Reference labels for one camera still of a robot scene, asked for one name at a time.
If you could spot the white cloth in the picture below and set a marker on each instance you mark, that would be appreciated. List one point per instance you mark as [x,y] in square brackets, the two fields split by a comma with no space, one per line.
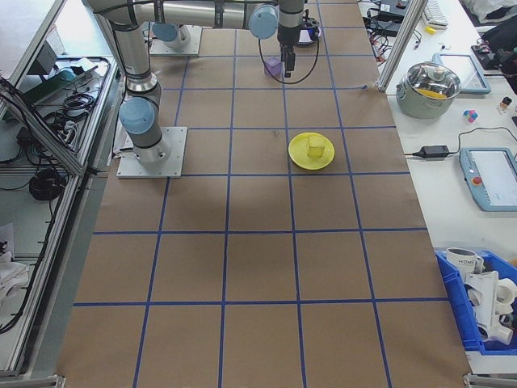
[10,279]

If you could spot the white keyboard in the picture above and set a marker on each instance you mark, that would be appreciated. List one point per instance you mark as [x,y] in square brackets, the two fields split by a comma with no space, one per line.
[436,12]

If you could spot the green flat case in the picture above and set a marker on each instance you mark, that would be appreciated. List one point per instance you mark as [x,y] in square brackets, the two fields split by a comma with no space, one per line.
[64,77]

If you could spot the small yellow plastic piece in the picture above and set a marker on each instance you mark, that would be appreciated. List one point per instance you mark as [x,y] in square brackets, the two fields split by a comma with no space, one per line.
[431,29]

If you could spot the blue plastic bin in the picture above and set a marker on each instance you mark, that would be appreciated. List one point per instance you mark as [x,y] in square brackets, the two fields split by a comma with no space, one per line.
[448,283]

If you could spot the yellow foam block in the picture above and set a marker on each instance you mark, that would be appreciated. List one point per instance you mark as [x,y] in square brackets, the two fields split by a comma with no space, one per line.
[316,148]

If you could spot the white plastic bag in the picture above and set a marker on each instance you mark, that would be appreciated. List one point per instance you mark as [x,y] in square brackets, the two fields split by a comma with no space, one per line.
[490,8]

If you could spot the black power brick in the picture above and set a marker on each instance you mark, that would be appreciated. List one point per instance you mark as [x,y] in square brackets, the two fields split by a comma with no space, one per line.
[389,27]

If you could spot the yellow plastic toy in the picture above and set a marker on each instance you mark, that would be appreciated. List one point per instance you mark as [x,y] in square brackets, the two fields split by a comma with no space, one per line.
[431,94]

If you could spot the white plastic pipe fitting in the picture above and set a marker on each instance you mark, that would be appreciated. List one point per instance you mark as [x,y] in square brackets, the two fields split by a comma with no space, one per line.
[490,299]

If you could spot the steel pot with glass lid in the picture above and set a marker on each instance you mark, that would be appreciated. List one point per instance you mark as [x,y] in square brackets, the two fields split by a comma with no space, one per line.
[424,107]

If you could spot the small bottle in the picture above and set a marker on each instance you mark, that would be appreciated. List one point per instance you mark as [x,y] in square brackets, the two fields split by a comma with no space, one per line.
[505,106]

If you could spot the purple plastic plate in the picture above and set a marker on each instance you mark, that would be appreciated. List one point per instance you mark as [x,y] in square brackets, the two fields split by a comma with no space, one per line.
[305,40]

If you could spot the grey metal box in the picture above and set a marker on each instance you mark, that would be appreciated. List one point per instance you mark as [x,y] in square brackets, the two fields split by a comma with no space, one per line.
[46,56]

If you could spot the black fabric bundle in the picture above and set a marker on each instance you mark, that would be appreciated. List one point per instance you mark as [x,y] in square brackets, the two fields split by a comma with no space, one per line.
[501,34]

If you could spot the black computer with white label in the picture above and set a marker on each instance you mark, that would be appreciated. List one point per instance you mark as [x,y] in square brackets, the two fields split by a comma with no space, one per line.
[389,7]

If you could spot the black board with red parts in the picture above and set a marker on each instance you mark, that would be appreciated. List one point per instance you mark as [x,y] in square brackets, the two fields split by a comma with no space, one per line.
[480,51]

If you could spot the white printed mug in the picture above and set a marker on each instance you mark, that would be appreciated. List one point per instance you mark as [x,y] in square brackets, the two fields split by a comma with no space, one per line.
[462,262]

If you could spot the aluminium rail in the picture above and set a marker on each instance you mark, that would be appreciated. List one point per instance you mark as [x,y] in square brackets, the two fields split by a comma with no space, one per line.
[490,380]
[28,380]

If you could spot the purple foam block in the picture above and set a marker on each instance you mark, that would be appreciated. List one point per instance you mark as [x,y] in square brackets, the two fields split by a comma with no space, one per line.
[272,66]

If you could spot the small colourful cube toy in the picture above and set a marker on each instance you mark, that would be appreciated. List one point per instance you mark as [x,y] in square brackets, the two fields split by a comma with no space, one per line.
[469,115]

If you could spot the metal bar V-shaped frame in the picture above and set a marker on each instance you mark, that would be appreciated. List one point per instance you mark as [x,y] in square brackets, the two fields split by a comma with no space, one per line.
[64,155]

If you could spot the white square base plate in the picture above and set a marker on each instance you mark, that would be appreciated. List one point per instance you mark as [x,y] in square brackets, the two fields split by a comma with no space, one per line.
[173,161]
[194,48]

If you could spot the light blue teach pendant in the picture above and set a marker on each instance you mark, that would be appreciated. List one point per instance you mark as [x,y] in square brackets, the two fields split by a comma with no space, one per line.
[490,178]
[464,72]

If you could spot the yellow plastic plate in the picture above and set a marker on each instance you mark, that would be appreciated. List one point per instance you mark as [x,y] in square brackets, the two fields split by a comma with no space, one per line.
[301,157]

